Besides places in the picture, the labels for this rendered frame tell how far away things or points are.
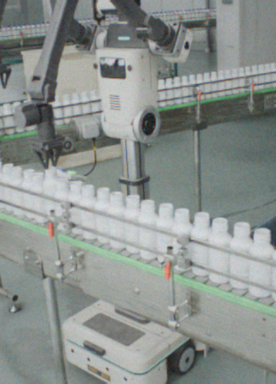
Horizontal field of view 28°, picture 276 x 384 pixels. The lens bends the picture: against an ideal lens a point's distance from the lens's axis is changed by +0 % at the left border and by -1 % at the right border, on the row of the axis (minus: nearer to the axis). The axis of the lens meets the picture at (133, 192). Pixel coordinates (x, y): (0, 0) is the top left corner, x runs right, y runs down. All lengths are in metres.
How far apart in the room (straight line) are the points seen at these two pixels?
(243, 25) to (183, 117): 3.97
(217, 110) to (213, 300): 2.54
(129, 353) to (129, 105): 1.05
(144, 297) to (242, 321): 0.32
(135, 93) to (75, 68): 3.53
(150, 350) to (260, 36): 5.80
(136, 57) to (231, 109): 1.78
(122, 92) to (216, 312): 1.13
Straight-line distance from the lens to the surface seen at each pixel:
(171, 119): 3.68
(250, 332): 1.45
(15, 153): 3.24
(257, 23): 7.72
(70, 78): 5.79
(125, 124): 2.34
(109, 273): 1.70
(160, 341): 2.57
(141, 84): 2.29
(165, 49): 2.21
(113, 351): 2.56
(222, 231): 1.42
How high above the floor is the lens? 1.72
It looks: 20 degrees down
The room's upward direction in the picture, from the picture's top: 4 degrees counter-clockwise
